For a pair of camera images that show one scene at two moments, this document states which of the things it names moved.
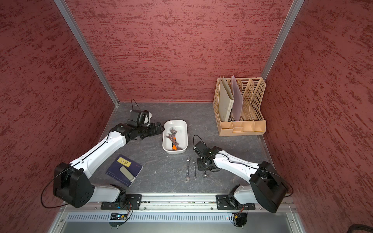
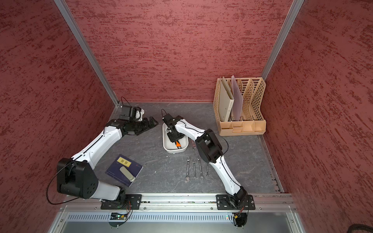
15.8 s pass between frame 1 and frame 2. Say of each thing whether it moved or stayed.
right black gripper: moved
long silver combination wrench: stayed
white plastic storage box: stayed
